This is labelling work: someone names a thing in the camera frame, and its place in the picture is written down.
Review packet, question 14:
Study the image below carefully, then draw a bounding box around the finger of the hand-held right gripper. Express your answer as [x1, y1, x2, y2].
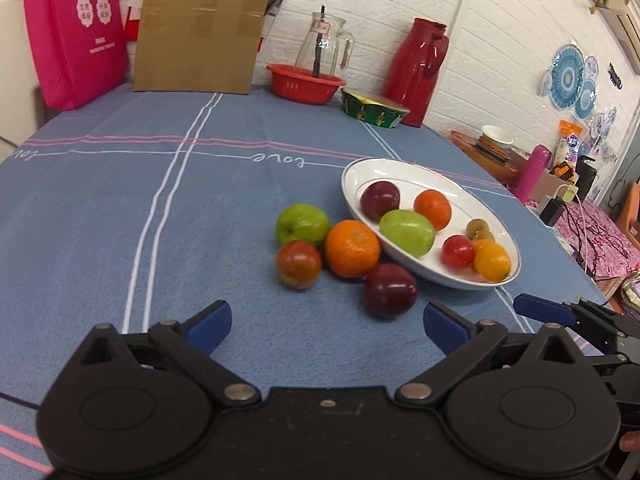
[514, 293, 624, 342]

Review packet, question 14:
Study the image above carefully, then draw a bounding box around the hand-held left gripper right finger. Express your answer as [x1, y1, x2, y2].
[395, 301, 586, 409]

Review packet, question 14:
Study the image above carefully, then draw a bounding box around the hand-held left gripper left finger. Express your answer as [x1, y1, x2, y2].
[75, 300, 262, 409]

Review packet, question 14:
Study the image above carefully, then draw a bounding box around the dark red plum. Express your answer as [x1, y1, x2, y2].
[360, 180, 401, 223]
[363, 263, 418, 318]

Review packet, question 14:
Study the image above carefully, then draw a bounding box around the small red tomato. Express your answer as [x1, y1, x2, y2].
[441, 234, 476, 270]

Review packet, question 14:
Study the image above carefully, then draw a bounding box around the green apple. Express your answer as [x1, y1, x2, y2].
[276, 203, 332, 248]
[378, 209, 435, 256]

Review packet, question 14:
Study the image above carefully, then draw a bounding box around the red green tomato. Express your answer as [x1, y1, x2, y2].
[276, 240, 322, 290]

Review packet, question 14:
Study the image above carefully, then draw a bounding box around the orange mandarin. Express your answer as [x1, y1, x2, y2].
[324, 220, 381, 279]
[413, 189, 453, 231]

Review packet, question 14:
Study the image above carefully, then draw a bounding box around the white round plate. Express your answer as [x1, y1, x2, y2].
[341, 158, 522, 291]

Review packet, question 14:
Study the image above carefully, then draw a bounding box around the white power strip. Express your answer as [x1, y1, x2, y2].
[537, 207, 588, 271]

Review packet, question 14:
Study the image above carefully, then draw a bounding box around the pink floral cloth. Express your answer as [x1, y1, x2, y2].
[550, 200, 640, 288]

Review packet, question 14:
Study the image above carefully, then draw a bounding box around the black power adapter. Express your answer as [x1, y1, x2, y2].
[539, 197, 566, 227]

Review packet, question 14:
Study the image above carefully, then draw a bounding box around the black container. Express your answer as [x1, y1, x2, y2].
[575, 157, 598, 201]

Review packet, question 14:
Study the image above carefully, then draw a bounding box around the pink bottle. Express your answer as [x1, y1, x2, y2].
[514, 144, 552, 203]

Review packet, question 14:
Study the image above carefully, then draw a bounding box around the blue striped tablecloth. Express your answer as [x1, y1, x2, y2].
[0, 82, 608, 480]

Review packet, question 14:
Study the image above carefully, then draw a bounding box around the white orange packet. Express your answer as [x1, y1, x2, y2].
[557, 120, 583, 166]

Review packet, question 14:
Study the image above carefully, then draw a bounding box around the white bowl on side table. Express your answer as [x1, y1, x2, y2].
[481, 125, 515, 150]

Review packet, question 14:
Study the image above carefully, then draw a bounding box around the green foil bowl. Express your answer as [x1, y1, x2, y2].
[341, 87, 411, 129]

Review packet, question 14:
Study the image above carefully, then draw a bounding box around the red plastic basket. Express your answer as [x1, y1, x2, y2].
[266, 63, 347, 106]

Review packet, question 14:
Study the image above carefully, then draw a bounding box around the red thermos jug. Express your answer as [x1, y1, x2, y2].
[381, 17, 449, 127]

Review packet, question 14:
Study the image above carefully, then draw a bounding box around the black straw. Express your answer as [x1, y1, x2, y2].
[312, 6, 327, 78]

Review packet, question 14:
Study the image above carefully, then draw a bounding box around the cardboard box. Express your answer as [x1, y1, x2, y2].
[132, 0, 272, 96]

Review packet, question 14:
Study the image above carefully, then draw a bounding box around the glass pitcher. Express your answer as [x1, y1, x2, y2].
[295, 11, 356, 77]

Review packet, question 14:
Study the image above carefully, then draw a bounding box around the white air conditioner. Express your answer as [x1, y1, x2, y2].
[595, 0, 640, 68]

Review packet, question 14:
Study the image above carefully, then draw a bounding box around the pink tote bag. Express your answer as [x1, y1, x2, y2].
[22, 0, 130, 111]

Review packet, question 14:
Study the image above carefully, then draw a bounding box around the white appliance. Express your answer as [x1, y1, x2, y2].
[0, 0, 51, 161]

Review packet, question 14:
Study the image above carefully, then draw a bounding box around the medium blue round wall decoration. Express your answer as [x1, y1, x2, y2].
[575, 79, 598, 121]

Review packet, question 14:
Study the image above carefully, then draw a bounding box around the large blue round wall decoration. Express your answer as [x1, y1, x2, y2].
[550, 44, 586, 108]

